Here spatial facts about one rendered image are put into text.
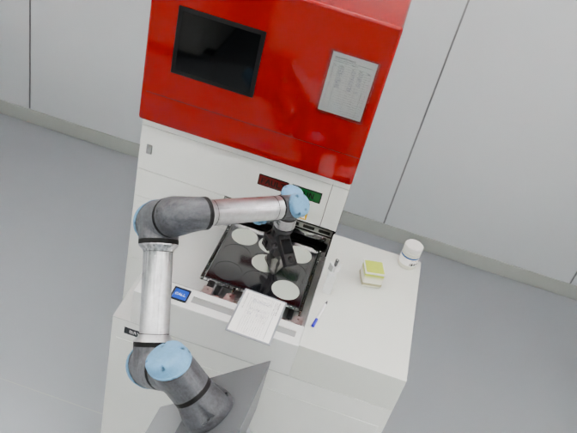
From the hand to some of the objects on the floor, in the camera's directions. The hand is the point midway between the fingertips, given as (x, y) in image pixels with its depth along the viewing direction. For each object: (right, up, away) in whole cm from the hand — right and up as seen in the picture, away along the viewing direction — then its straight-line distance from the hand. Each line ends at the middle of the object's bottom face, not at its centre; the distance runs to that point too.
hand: (274, 272), depth 250 cm
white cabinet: (-18, -76, +48) cm, 92 cm away
